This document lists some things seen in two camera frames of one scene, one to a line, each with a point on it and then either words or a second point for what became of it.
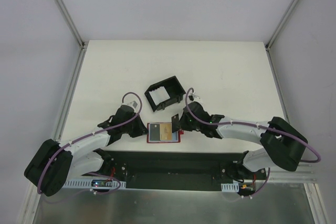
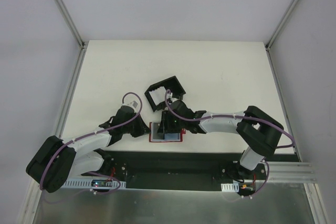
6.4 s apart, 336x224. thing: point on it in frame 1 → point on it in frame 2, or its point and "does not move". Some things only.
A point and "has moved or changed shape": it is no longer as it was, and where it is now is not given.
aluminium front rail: (304, 173) does not move
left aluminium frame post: (64, 9) does not move
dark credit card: (175, 123) has moved or changed shape
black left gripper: (138, 128) does not move
